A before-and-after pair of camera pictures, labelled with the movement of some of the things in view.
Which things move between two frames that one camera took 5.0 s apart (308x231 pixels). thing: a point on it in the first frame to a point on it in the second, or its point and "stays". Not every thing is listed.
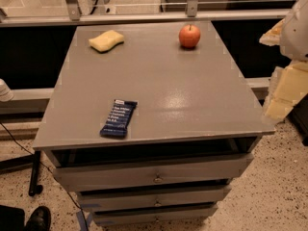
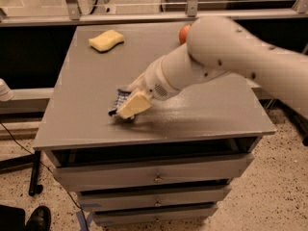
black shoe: [40, 219] stays
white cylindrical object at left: [6, 93] stays
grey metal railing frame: [72, 12] stays
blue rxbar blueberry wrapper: [117, 121] to [120, 96]
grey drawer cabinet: [148, 123] stays
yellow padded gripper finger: [271, 38] to [137, 83]
